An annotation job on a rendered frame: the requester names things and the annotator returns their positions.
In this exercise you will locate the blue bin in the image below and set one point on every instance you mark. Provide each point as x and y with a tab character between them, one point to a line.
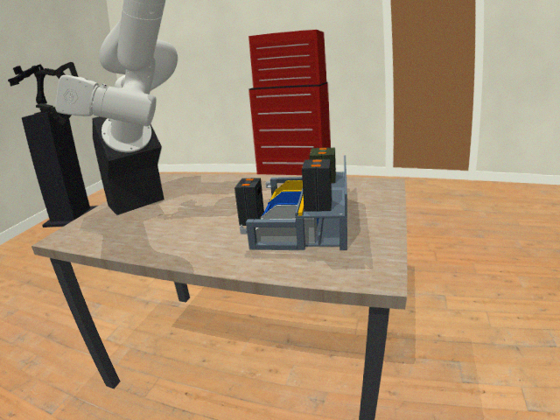
284	198

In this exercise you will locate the yellow open bin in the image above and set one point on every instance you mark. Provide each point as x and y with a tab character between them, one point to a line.
289	186

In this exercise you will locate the yellow flat bar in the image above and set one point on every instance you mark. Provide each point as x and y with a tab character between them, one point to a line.
301	209

